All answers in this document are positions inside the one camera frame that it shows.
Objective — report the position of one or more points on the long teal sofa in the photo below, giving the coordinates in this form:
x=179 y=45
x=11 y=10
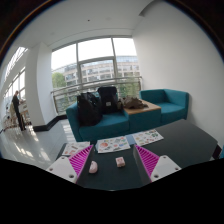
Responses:
x=106 y=128

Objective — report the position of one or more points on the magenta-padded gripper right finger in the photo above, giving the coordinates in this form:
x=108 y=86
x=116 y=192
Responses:
x=160 y=166

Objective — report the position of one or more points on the large black backpack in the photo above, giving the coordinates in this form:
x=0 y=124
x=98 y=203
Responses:
x=88 y=110

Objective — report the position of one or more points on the teal side table, wooden top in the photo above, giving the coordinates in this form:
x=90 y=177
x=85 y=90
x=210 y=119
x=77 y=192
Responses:
x=143 y=118

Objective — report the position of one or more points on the sticker sheet with green pictures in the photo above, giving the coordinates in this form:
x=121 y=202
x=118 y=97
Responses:
x=147 y=137

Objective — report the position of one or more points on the black backpack with label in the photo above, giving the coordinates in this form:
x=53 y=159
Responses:
x=107 y=98

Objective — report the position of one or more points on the pink power strip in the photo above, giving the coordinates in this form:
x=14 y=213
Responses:
x=93 y=167

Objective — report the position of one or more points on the sticker sheet with red pictures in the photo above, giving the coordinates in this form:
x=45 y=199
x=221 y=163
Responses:
x=76 y=148

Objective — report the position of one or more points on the person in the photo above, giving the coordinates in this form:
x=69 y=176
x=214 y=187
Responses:
x=17 y=108

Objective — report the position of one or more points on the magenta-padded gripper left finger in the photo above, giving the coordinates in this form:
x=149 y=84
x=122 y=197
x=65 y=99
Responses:
x=65 y=168

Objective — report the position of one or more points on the short teal sofa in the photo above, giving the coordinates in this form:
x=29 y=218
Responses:
x=173 y=106

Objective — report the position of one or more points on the brown jacket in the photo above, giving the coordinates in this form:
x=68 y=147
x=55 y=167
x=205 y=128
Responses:
x=133 y=102

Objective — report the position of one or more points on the metal window railing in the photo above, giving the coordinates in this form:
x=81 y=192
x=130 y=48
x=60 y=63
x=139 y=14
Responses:
x=66 y=88

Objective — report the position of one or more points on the sticker sheet with orange pictures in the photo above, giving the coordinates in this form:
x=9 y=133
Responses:
x=112 y=144

